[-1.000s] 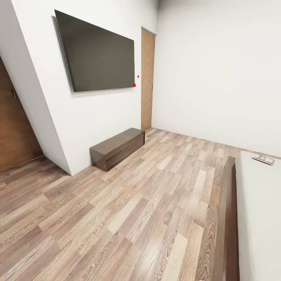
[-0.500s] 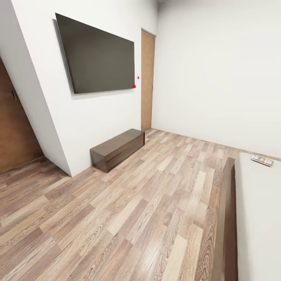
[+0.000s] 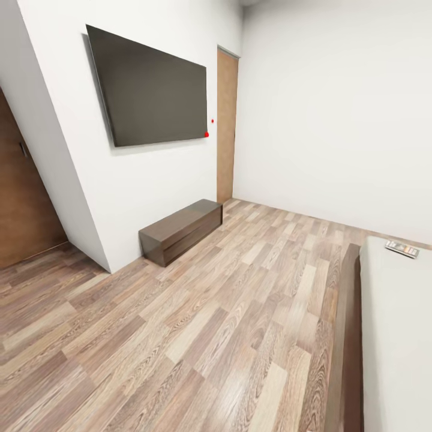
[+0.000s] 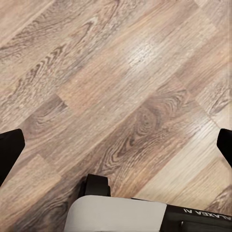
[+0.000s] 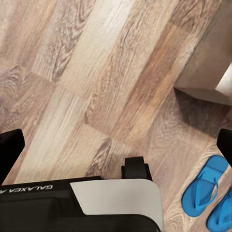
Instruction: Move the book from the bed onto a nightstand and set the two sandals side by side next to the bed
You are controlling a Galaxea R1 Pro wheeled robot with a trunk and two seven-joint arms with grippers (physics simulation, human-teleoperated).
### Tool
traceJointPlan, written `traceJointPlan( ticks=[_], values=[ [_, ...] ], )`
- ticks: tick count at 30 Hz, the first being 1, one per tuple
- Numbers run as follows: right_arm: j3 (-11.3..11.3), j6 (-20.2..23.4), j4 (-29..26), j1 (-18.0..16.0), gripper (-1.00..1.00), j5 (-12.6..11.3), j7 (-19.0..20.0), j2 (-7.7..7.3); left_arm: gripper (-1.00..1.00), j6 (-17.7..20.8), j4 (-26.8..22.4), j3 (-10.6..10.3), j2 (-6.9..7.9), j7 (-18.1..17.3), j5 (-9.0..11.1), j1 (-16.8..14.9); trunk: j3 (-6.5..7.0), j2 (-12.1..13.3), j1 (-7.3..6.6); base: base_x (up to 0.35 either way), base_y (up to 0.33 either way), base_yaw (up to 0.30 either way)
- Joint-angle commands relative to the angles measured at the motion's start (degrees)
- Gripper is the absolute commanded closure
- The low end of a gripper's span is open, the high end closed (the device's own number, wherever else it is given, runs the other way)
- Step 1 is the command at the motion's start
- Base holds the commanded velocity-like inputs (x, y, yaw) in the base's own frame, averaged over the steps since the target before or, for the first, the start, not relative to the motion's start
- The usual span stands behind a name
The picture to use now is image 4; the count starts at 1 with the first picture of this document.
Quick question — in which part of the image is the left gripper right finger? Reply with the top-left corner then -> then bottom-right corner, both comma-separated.
217,128 -> 232,167

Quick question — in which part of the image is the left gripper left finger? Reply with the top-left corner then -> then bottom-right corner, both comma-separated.
0,129 -> 25,186

